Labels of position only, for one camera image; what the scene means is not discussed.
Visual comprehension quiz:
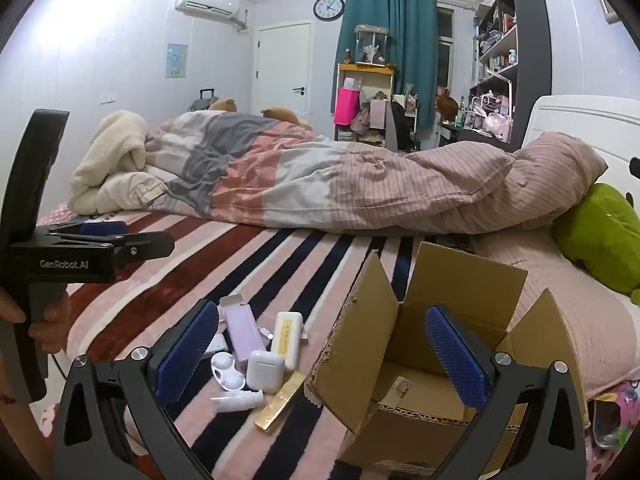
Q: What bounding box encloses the cream fleece blanket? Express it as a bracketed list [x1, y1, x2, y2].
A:
[70, 111, 173, 215]

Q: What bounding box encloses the blue wall poster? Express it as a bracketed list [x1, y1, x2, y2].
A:
[166, 43, 188, 79]

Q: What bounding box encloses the white headboard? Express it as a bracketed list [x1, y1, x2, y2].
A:
[520, 95, 640, 201]

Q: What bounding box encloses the dark suitcase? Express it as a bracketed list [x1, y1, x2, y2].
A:
[189, 89, 219, 112]

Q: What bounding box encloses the black chair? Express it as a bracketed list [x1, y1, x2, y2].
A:
[385, 102, 415, 152]

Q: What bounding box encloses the white door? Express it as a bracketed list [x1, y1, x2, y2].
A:
[256, 21, 312, 128]

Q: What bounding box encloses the white contact lens case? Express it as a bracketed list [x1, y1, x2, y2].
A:
[211, 352, 247, 392]

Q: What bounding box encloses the window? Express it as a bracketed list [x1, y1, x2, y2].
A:
[436, 5, 456, 96]

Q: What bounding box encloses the person's left hand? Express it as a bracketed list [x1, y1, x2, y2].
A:
[0, 287, 72, 356]

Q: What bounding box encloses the white air conditioner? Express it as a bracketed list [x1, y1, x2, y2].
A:
[175, 0, 249, 28]

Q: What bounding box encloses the glass display case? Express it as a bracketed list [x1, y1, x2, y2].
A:
[354, 25, 390, 66]

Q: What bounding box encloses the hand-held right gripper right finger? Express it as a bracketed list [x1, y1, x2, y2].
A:
[424, 304, 588, 480]

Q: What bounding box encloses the yellow top shelf unit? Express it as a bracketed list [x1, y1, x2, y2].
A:
[334, 62, 396, 142]

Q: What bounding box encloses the floral pink cloth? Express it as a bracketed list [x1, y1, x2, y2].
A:
[590, 380, 640, 461]

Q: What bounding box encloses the bright pink bag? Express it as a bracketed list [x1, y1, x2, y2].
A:
[334, 87, 361, 126]

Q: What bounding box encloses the small white bottle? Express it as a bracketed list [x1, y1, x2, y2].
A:
[210, 389, 265, 413]

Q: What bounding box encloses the round wall clock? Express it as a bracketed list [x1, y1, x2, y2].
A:
[313, 0, 346, 22]

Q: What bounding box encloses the green plush toy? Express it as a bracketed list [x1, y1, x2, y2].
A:
[551, 182, 640, 306]

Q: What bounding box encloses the dark tall bookshelf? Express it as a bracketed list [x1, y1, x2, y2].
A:
[470, 0, 553, 153]

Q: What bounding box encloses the person's left forearm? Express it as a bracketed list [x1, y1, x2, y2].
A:
[0, 390, 53, 480]

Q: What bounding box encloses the teal curtain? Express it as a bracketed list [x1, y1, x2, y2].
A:
[334, 0, 441, 131]

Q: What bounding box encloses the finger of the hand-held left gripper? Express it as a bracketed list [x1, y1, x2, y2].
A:
[102, 231, 176, 262]
[47, 220, 129, 237]

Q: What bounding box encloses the purple power bank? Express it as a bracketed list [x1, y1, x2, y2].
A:
[220, 295, 268, 363]

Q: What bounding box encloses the white earbuds case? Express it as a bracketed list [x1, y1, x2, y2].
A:
[246, 349, 285, 393]

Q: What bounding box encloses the gold rectangular box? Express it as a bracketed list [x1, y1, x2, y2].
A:
[253, 372, 307, 432]

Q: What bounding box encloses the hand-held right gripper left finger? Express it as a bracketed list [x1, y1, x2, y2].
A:
[52, 298, 221, 480]

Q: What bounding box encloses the brown plush toy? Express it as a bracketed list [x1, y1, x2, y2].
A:
[434, 85, 460, 123]

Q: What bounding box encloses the pink grey patchwork quilt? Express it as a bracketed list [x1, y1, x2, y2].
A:
[97, 110, 608, 235]

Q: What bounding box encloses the striped pink blanket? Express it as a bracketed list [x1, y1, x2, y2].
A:
[35, 207, 481, 480]

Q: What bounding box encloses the brown cardboard box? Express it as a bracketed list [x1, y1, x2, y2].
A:
[305, 241, 593, 476]

